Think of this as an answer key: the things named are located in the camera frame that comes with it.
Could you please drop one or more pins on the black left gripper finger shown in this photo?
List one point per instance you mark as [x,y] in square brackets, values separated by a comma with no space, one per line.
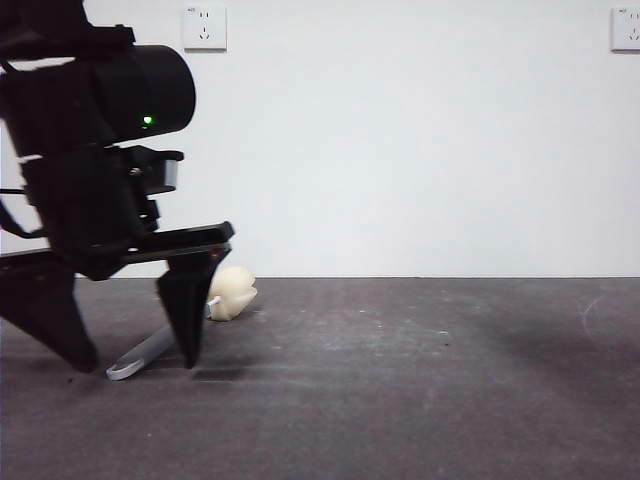
[45,310]
[187,310]

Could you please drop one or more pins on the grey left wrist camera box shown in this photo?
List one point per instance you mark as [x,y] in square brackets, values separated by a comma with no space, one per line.
[170,172]

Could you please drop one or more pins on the white wall socket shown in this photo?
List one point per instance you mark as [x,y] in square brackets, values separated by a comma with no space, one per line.
[205,29]
[627,30]

